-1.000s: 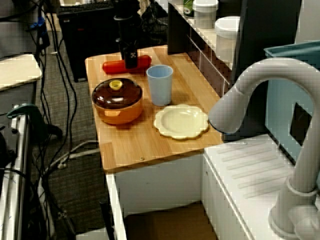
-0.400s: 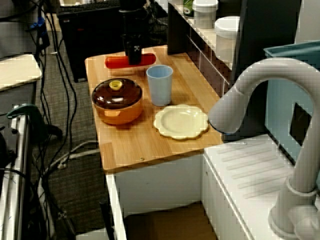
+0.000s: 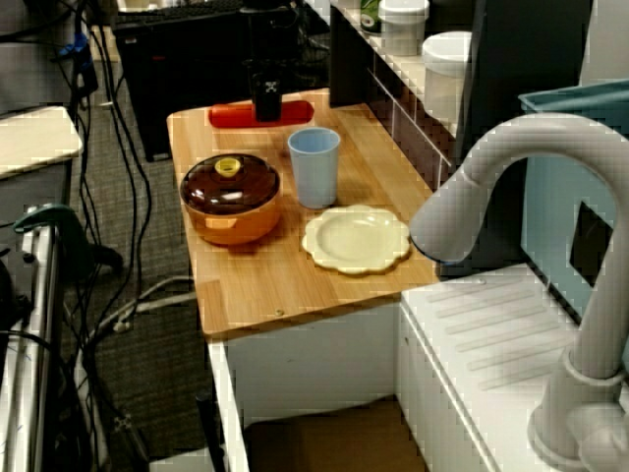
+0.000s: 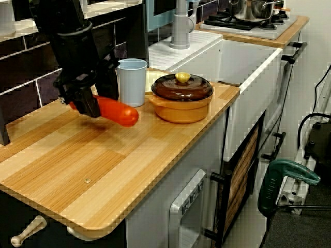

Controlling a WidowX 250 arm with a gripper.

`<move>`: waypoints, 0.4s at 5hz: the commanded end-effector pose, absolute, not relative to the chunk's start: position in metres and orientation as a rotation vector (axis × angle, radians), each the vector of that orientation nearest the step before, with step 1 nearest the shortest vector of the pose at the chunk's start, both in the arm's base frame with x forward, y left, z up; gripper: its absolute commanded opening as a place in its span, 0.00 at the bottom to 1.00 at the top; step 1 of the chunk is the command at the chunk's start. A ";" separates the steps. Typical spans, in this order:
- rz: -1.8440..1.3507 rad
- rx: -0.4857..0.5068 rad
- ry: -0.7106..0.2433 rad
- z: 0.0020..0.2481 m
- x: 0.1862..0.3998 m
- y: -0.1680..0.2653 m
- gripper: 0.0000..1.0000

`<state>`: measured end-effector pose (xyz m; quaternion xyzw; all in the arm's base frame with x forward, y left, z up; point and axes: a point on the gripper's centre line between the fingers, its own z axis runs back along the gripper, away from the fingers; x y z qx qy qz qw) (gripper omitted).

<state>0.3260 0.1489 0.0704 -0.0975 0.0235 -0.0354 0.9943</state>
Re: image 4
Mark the black upright panel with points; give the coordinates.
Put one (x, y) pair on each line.
(137, 38)

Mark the white canister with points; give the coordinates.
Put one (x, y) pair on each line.
(6, 18)

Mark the brown lid with yellow knob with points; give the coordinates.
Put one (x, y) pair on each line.
(181, 89)

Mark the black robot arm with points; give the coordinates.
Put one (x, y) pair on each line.
(59, 15)

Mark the wooden crate with black frame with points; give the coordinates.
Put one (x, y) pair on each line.
(240, 165)

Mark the aluminium frame rail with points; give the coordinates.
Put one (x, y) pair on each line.
(292, 193)

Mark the white toy oven door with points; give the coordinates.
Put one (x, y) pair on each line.
(191, 227)

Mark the cream flower-shaped plate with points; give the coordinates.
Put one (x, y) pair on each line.
(151, 81)

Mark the teal box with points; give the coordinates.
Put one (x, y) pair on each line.
(157, 23)

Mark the white toy kitchen cabinet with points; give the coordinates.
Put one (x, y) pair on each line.
(155, 196)

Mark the grey toy hob plate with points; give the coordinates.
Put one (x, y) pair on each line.
(269, 33)

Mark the steel cooking pot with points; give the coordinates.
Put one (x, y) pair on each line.
(250, 10)

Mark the white toy sink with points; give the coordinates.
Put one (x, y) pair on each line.
(232, 64)

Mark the black burner grate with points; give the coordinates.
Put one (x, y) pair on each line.
(225, 22)

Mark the light blue plastic cup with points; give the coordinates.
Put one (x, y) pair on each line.
(133, 85)

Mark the orange toy pot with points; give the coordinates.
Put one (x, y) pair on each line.
(181, 112)

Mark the grey toy faucet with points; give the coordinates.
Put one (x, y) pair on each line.
(179, 31)

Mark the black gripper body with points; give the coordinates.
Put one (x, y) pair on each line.
(77, 59)

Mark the countertop screw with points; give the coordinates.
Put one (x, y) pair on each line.
(88, 180)

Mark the black stand foot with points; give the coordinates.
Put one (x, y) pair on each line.
(3, 129)

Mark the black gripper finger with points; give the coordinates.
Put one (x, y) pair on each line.
(86, 103)
(108, 82)

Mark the black device box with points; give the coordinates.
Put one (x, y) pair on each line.
(319, 139)

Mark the red toy sausage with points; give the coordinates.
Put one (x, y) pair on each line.
(119, 113)

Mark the thin black rod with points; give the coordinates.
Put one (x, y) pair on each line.
(305, 207)

